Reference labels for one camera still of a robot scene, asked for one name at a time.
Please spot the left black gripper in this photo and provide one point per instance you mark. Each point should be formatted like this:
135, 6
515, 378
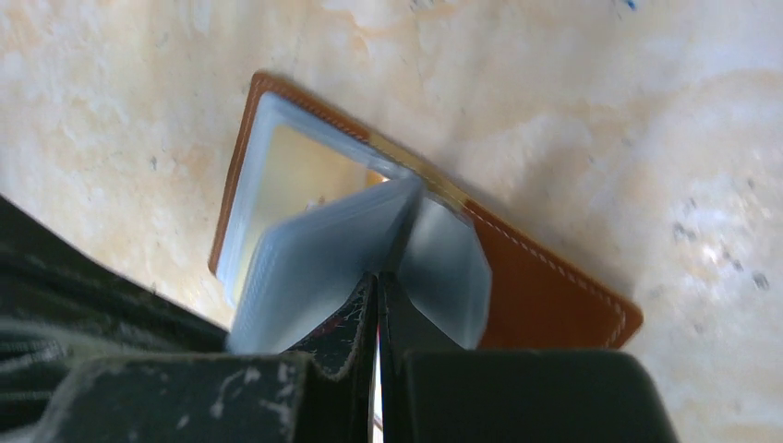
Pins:
60, 308

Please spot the brown leather card holder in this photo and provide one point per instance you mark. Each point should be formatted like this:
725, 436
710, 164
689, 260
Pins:
538, 300

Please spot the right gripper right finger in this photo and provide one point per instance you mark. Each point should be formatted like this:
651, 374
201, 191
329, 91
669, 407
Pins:
425, 376

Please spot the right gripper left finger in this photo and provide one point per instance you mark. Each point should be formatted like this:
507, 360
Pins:
334, 400

